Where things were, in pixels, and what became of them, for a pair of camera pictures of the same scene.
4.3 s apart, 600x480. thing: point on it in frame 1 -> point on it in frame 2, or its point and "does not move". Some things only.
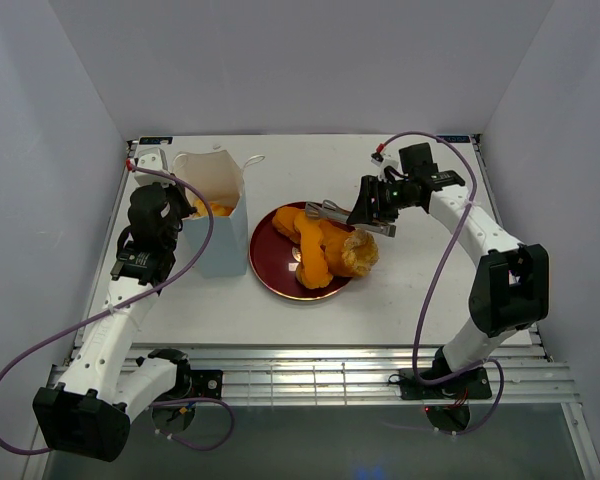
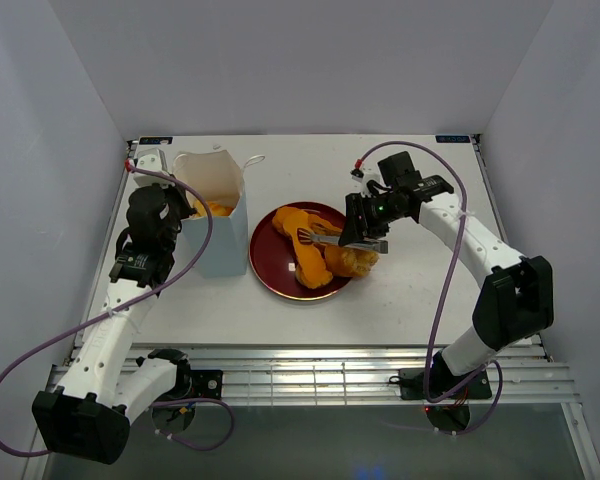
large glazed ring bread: x=218 y=209 does not move
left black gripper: x=176 y=191 does not move
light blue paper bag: x=222 y=180 does not move
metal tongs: x=328 y=209 -> x=306 y=236
